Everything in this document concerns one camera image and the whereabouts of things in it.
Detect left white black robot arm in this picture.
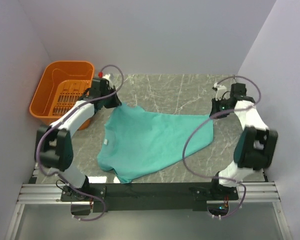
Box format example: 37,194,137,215
34,72,122,201

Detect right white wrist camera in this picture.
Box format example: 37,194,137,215
212,82,227,101

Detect teal t shirt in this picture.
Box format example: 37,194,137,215
96,103,214,184

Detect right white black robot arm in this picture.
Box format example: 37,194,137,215
209,83,278,200

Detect orange plastic basket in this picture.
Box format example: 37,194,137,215
29,61,95,125

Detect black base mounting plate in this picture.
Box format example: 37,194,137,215
60,182,240,216

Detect aluminium frame rail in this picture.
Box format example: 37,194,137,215
5,168,292,240

